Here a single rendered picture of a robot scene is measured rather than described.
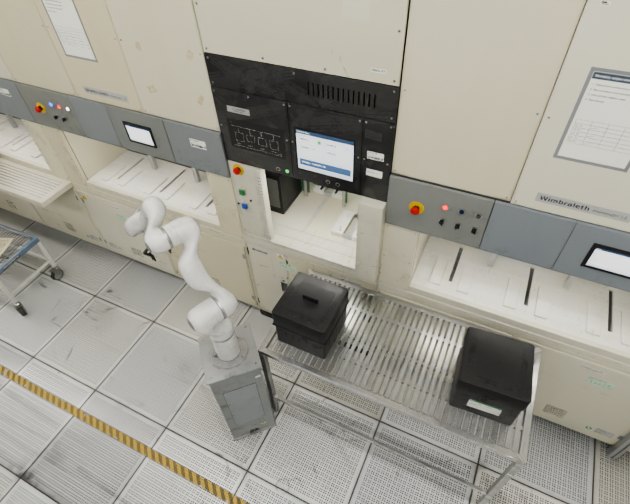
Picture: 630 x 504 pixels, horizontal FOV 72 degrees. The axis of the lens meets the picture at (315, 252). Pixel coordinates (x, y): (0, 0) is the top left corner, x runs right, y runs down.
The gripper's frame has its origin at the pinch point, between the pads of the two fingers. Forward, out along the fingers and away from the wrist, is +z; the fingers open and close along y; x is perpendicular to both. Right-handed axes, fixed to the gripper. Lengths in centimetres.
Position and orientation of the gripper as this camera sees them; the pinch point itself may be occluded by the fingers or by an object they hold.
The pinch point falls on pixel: (161, 254)
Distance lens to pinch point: 251.0
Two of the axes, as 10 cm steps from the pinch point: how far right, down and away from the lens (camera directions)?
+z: 0.4, 6.9, 7.3
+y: 7.7, -4.8, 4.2
